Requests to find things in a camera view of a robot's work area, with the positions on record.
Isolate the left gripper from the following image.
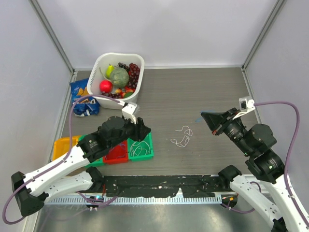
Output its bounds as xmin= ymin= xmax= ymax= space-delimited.
xmin=108 ymin=115 xmax=151 ymax=149

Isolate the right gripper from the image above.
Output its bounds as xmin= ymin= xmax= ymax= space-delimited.
xmin=200 ymin=106 xmax=253 ymax=154

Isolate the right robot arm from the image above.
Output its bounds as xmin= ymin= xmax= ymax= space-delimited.
xmin=201 ymin=106 xmax=309 ymax=232

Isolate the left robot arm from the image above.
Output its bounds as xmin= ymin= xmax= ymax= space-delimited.
xmin=11 ymin=116 xmax=151 ymax=217

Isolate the right green bin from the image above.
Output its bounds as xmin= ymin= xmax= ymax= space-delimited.
xmin=127 ymin=133 xmax=154 ymax=161

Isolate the green bin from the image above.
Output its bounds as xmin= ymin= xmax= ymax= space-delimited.
xmin=127 ymin=133 xmax=154 ymax=161
xmin=77 ymin=134 xmax=105 ymax=168

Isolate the red bin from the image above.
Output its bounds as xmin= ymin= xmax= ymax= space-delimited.
xmin=103 ymin=141 xmax=128 ymax=165

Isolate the green lime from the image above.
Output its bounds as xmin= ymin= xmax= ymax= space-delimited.
xmin=123 ymin=92 xmax=134 ymax=99

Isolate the left green bin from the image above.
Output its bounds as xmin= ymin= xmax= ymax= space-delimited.
xmin=77 ymin=134 xmax=105 ymax=168

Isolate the green melon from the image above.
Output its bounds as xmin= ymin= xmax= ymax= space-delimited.
xmin=110 ymin=68 xmax=129 ymax=88

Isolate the red apple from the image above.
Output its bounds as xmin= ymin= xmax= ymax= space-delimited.
xmin=99 ymin=80 xmax=113 ymax=93

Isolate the red grape bunch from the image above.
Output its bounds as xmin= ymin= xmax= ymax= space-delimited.
xmin=125 ymin=63 xmax=140 ymax=91

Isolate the blue chips bag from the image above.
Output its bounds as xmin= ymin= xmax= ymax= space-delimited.
xmin=70 ymin=78 xmax=100 ymax=117

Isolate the dark grape bunch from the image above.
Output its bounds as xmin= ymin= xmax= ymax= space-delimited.
xmin=118 ymin=62 xmax=129 ymax=72

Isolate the green pear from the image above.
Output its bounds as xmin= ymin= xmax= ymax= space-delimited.
xmin=105 ymin=64 xmax=115 ymax=79

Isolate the white plastic basket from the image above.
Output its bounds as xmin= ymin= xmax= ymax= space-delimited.
xmin=87 ymin=53 xmax=144 ymax=109

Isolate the yellow bin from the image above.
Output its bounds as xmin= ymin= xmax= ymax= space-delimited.
xmin=51 ymin=137 xmax=70 ymax=161

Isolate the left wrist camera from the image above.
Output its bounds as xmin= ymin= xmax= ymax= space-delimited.
xmin=118 ymin=101 xmax=140 ymax=124

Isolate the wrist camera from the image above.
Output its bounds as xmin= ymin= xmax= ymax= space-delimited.
xmin=118 ymin=101 xmax=140 ymax=124
xmin=233 ymin=96 xmax=255 ymax=120

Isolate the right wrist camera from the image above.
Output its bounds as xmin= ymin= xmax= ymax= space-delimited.
xmin=233 ymin=96 xmax=255 ymax=120

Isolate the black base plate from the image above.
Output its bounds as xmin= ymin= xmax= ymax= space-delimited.
xmin=75 ymin=174 xmax=247 ymax=199

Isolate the slotted cable duct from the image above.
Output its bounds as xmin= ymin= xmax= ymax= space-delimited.
xmin=47 ymin=194 xmax=222 ymax=205

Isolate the right aluminium frame post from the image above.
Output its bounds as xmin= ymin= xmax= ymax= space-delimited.
xmin=241 ymin=0 xmax=286 ymax=72

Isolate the aluminium frame post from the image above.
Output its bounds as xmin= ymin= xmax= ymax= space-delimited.
xmin=29 ymin=0 xmax=75 ymax=74
xmin=241 ymin=0 xmax=286 ymax=72

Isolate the left aluminium frame post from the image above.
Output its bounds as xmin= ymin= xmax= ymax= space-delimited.
xmin=29 ymin=0 xmax=75 ymax=74

